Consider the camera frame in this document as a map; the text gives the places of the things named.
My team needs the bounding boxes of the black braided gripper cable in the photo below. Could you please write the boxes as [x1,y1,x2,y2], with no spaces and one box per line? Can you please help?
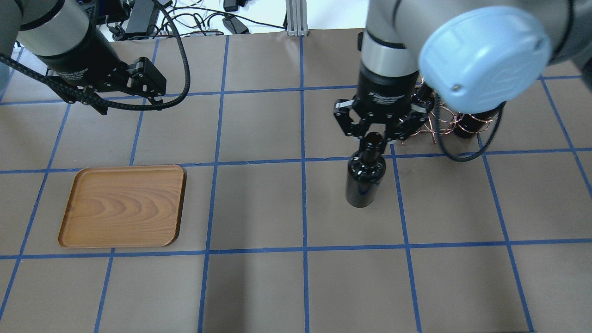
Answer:
[432,92,505,162]
[0,0,191,111]

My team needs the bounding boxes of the black braided gripper cable left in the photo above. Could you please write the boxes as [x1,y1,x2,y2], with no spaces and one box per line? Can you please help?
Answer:
[0,0,191,111]

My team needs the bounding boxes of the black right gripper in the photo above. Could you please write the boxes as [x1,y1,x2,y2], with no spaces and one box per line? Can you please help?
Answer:
[333,65,435,142]

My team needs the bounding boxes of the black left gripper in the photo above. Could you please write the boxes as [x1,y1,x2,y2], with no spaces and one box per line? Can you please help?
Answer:
[30,28,167,116]

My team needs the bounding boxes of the aluminium frame post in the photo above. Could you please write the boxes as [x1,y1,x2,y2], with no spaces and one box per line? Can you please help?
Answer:
[285,0,309,37]

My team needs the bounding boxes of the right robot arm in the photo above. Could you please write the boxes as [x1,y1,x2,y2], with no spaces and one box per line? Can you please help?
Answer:
[334,0,591,141]

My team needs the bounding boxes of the black wine bottle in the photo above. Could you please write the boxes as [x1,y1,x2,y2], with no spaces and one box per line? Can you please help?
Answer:
[346,131,386,208]
[452,109,500,140]

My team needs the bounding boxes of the wooden tray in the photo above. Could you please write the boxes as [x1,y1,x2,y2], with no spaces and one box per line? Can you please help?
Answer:
[57,165,186,249]

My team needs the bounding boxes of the copper wire bottle basket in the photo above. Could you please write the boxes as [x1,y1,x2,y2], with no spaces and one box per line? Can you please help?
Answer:
[411,80,499,144]

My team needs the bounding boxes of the black power adapter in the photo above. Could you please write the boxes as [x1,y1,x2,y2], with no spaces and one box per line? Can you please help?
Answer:
[124,0,159,38]

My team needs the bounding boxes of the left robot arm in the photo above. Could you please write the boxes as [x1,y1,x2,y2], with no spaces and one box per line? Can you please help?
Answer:
[1,0,167,115]

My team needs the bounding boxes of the black braided gripper cable right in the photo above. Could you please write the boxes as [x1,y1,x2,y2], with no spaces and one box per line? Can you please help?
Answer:
[432,92,505,162]

